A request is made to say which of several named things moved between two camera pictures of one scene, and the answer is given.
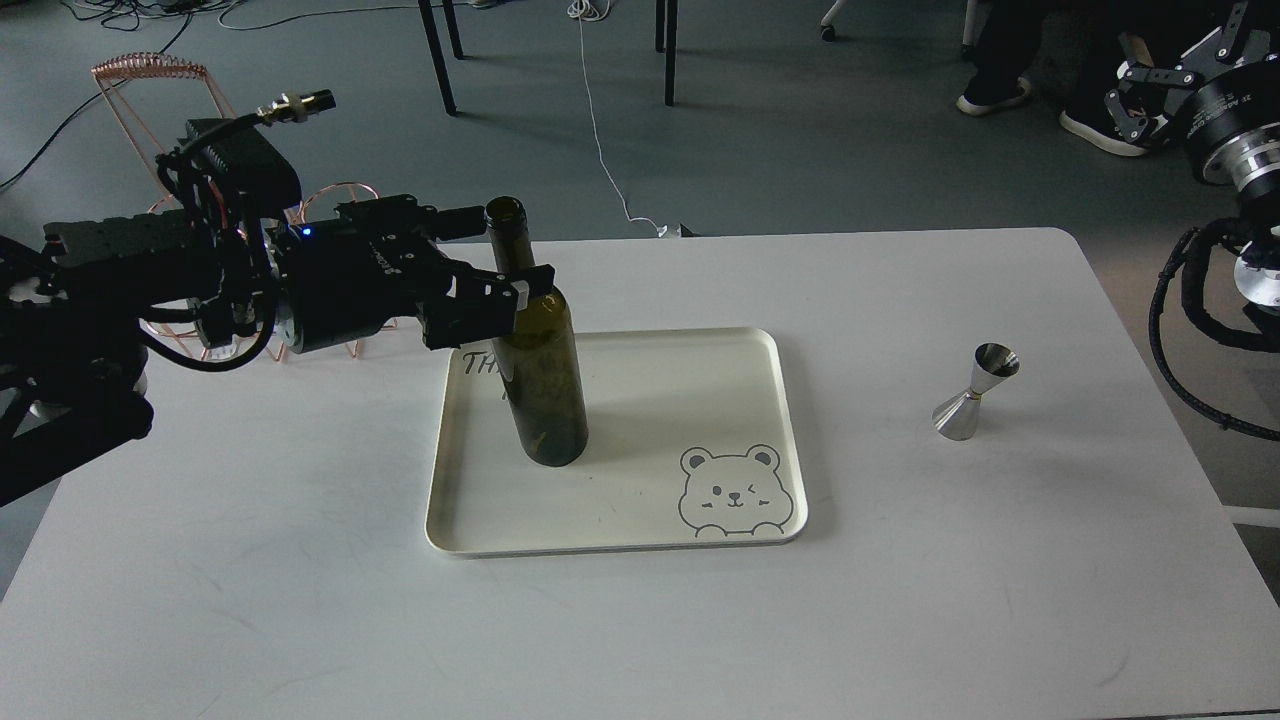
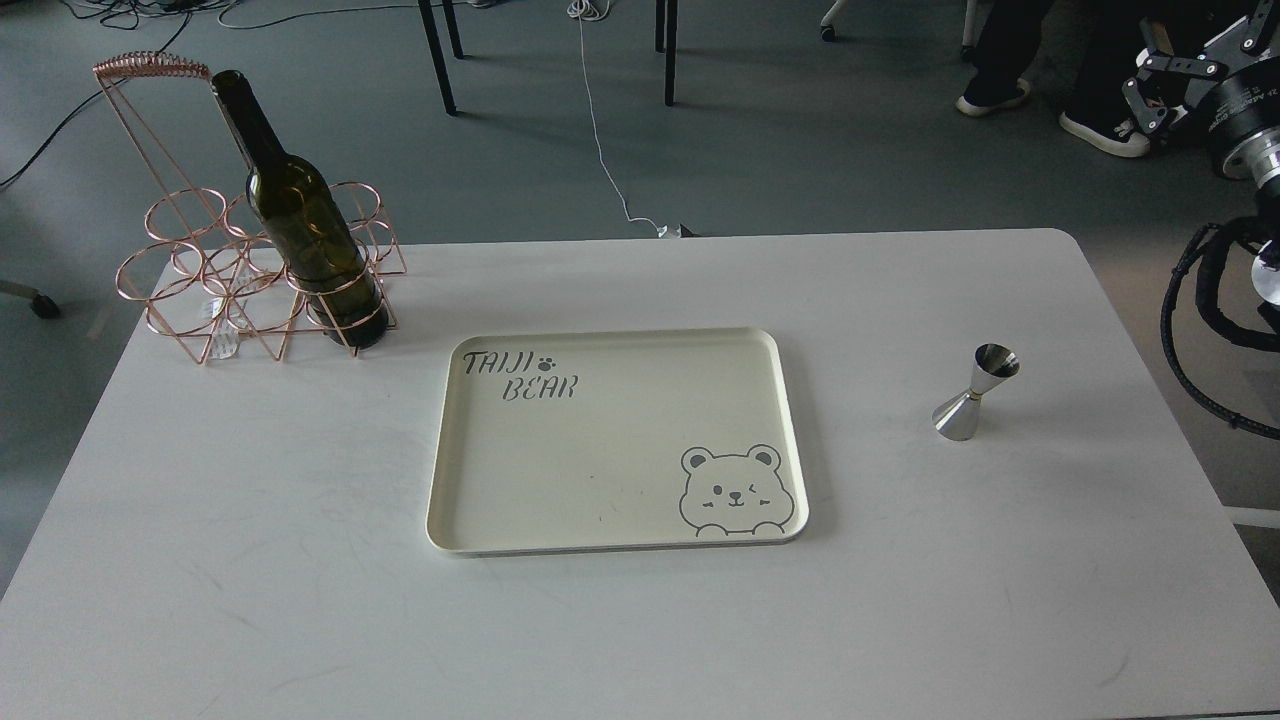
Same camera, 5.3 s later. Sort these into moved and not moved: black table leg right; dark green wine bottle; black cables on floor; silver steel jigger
Moved: dark green wine bottle
Not moved: black table leg right; black cables on floor; silver steel jigger
